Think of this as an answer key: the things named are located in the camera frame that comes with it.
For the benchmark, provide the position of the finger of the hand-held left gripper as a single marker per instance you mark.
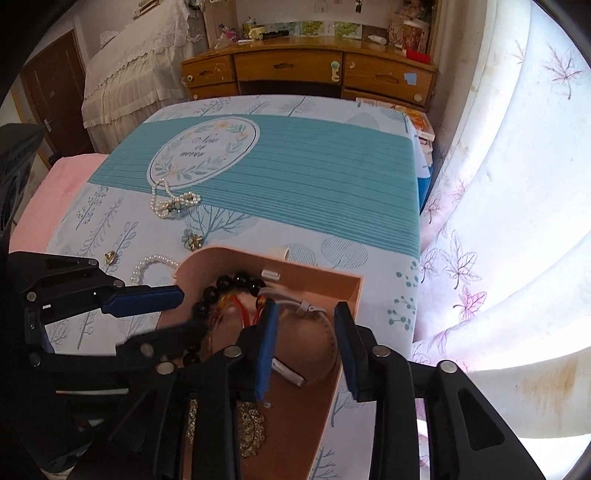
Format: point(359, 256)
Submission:
point(157, 344)
point(143, 300)

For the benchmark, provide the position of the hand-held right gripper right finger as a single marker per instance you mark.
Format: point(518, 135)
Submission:
point(346, 355)

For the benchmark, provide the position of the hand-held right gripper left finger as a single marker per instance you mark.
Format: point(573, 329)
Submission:
point(267, 350)

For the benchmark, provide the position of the small gold earring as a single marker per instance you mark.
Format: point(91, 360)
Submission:
point(110, 257)

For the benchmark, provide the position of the pink jewelry tray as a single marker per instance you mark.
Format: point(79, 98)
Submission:
point(323, 286)

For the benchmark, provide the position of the flower brooch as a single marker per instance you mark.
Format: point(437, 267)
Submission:
point(193, 240)

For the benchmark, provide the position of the pink blanket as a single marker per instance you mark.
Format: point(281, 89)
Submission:
point(55, 194)

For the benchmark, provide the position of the lace cloth covered piano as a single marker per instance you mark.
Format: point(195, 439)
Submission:
point(124, 78)

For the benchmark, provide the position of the brown wooden door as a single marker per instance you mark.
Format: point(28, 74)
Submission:
point(55, 92)

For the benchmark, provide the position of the floral leaf-print curtain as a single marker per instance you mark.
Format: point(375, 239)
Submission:
point(508, 184)

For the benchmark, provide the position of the wooden desk with drawers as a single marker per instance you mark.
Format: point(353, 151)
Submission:
point(286, 64)

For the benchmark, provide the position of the pale green plastic hook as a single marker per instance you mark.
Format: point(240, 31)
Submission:
point(334, 71)

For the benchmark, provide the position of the black flashlight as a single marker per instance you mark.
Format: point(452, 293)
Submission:
point(276, 34)

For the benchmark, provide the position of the red box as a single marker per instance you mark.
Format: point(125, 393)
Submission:
point(418, 55)

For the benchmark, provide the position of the white tube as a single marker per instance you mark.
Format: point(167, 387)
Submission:
point(376, 40)

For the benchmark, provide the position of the green leaf picture strip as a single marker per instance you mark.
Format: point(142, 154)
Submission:
point(323, 28)

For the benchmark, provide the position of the floral paper bag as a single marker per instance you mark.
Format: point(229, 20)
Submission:
point(406, 34)

